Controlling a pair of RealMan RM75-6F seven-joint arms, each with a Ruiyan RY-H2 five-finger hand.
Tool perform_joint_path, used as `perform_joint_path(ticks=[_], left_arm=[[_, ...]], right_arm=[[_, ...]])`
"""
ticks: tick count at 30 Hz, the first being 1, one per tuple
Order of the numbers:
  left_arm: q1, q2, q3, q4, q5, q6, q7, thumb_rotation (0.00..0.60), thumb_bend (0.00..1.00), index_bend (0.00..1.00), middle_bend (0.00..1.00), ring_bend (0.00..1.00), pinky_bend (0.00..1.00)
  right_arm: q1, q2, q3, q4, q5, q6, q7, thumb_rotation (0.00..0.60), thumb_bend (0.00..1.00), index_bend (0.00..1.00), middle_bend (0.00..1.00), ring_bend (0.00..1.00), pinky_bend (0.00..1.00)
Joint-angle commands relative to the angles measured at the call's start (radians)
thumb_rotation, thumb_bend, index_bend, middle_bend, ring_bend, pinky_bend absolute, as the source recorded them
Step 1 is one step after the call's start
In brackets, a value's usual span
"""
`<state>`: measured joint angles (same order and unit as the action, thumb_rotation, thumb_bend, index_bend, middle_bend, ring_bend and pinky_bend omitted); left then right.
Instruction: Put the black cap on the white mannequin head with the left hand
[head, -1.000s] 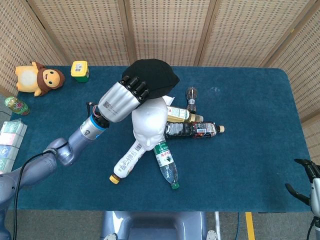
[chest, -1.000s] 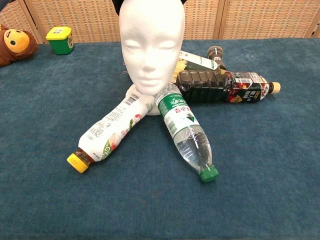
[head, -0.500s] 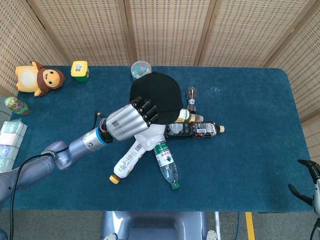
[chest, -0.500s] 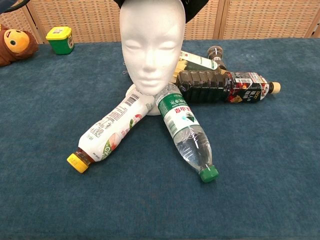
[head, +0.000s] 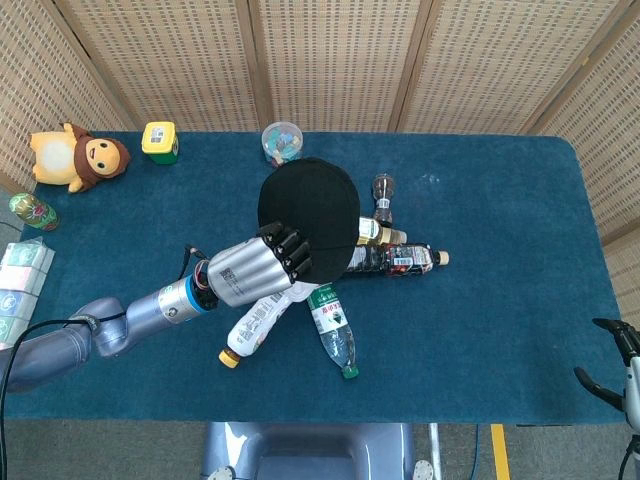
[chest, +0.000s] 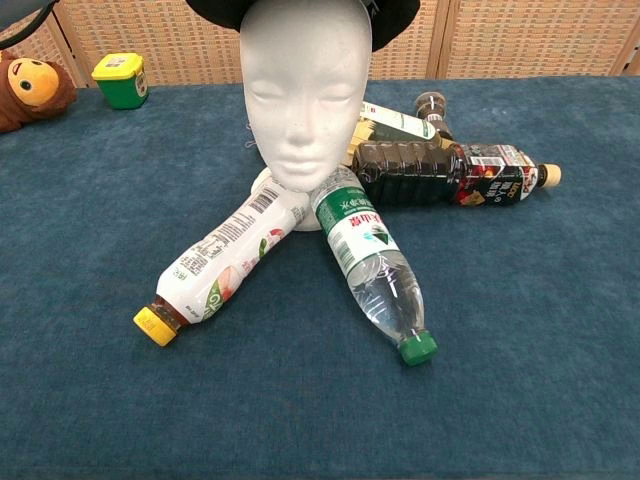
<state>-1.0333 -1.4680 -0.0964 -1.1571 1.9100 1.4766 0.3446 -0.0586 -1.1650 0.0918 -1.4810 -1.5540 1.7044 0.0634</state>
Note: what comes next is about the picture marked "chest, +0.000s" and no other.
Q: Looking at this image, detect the green container yellow lid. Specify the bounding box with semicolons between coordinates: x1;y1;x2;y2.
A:
90;52;150;111

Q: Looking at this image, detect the brown yellow plush monkey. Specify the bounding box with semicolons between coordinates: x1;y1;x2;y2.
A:
0;47;78;134

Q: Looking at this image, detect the black baseball cap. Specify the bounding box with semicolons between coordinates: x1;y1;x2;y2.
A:
184;0;421;54

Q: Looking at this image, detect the yellow tea bottle green label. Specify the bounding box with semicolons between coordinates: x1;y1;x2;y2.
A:
344;100;456;166

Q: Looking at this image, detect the woven bamboo folding screen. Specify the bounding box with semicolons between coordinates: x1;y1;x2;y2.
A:
0;0;640;90

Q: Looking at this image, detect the dark coffee bottle beige cap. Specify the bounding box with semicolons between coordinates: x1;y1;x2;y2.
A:
351;140;562;207

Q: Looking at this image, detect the blue table cloth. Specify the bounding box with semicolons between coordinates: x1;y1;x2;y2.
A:
0;75;640;480

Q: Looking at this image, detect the clear water bottle green cap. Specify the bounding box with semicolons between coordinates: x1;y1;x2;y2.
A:
309;166;439;366

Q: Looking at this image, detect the white foam mannequin head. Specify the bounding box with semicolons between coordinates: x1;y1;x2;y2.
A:
238;3;374;234

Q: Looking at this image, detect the white label bottle yellow cap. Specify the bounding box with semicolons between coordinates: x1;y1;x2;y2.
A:
132;175;314;348

